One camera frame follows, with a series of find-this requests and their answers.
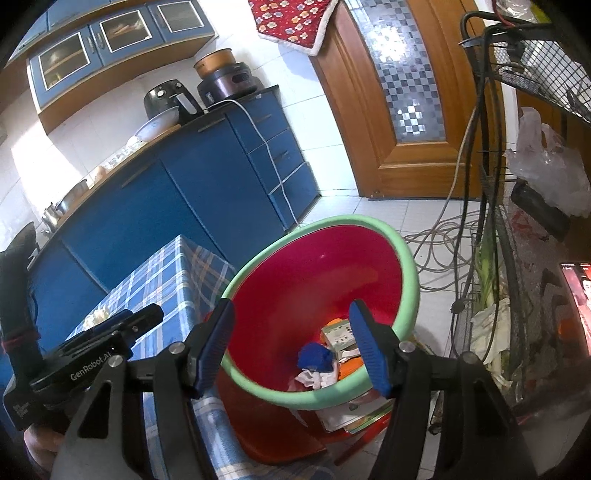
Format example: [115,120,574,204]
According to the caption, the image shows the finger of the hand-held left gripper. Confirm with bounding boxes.
[65,303,165,346]

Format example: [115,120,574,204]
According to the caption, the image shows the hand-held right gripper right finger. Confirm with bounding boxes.
[348,300,539,480]

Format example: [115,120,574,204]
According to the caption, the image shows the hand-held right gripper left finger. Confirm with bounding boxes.
[48,298,237,480]

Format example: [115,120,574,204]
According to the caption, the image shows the orange plastic bag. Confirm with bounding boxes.
[337,357,369,380]

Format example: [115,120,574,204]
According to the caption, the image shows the white and green box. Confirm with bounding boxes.
[321,323,358,363]

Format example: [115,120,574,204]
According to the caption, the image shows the blue plastic wrapper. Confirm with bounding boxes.
[298,342,335,372]

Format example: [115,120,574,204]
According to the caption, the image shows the white plastic bag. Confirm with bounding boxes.
[294,368,338,392]

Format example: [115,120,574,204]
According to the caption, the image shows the red basin with green rim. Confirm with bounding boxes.
[221,215,421,411]

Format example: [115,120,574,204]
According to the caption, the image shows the person's left hand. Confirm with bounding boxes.
[23,424,70,468]

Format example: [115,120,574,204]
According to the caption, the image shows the blue checked tablecloth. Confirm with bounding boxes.
[65,234,338,480]

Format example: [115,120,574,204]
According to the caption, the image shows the printed paper stack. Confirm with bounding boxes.
[316,394,393,435]

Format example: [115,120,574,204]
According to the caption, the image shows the blue base cabinets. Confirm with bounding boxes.
[0,85,319,384]

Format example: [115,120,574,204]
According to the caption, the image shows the green leek stalks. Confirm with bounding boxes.
[475,231,497,305]

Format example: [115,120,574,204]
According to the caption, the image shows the metal basin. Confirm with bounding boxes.
[58,179,90,213]

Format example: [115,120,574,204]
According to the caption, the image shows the white bowl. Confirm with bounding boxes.
[136,107,180,141]

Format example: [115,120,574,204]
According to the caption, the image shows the wooden door with glass panel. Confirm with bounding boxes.
[311,0,504,199]

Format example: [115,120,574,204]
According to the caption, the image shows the black air fryer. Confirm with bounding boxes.
[144,79,204,125]

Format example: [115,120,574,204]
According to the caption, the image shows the clear plastic bag on rack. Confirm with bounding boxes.
[503,107,587,217]

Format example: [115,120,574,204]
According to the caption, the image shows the dark rice cooker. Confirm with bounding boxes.
[198,62,264,109]

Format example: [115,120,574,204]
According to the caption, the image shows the brown inner pot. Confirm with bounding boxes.
[194,48,233,79]

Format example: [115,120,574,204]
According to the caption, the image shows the red patterned cloth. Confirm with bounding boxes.
[248,0,340,57]

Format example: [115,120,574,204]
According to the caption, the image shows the grey cable bundle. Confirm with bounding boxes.
[404,217,485,296]

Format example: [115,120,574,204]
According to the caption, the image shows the white power cable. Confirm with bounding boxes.
[210,99,308,227]

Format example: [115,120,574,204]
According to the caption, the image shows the blue wall cabinet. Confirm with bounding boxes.
[28,0,218,134]

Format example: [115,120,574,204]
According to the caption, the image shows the black wire rack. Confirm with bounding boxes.
[457,9,591,416]

